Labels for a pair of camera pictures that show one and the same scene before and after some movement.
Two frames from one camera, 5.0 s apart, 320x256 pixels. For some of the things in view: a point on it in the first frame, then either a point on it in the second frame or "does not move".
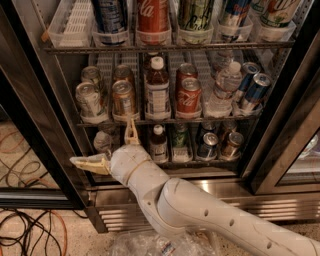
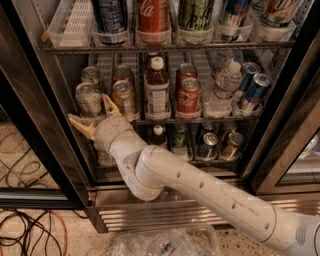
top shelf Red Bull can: (235, 12) does not move
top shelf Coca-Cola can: (153, 21) does not move
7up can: (88, 100) does not move
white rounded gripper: (126, 162) to (109, 129)
